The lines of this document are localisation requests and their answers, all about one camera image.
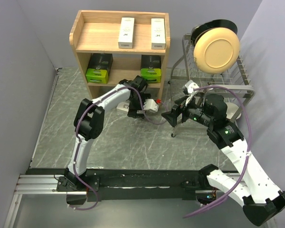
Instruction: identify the aluminium frame rail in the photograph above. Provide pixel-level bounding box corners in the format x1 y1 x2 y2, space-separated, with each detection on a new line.
2 172 276 228

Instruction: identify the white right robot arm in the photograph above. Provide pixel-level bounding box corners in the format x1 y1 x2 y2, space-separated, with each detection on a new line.
162 94 285 226

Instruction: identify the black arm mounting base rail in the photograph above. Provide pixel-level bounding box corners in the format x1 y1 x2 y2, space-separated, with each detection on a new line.
26 166 254 209

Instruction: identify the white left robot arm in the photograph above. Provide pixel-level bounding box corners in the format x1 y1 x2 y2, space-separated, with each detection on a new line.
65 76 151 191

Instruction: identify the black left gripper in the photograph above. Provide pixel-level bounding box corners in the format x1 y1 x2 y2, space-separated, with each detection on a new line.
128 95 151 119

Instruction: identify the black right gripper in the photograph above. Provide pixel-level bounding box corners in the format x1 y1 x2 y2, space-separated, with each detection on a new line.
161 94 213 127

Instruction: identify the white Harry's razor box front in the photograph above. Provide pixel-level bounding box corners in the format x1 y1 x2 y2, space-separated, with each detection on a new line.
151 18 166 50

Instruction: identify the white Harry's labelled razor box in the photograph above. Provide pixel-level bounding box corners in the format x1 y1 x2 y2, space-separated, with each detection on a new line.
116 102 129 113

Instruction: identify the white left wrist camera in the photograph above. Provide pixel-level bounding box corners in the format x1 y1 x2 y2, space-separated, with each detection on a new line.
143 99 159 113

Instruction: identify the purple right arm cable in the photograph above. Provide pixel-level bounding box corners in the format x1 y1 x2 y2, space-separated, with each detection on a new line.
182 85 252 219

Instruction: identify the metal wire dish rack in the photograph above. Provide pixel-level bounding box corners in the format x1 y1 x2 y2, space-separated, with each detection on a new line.
170 33 255 138

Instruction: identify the light wooden two-tier shelf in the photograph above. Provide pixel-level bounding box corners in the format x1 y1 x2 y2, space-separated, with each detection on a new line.
69 10 171 99

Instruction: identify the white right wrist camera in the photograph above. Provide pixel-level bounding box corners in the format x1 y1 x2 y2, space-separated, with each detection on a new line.
182 80 199 106

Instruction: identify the black green razor box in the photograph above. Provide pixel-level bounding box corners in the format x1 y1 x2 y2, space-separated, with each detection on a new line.
141 55 162 83
85 53 114 84

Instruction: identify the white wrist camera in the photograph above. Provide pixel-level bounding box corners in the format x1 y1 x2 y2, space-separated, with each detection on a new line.
182 80 199 106
143 99 159 113

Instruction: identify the beige round plate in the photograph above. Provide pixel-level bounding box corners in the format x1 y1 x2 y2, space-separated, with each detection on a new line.
193 27 240 74

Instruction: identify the red and white paper cup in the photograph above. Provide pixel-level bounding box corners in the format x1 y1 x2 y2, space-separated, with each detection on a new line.
226 102 239 120

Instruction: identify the black round plate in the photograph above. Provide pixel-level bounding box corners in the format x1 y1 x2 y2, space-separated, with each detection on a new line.
190 19 238 44

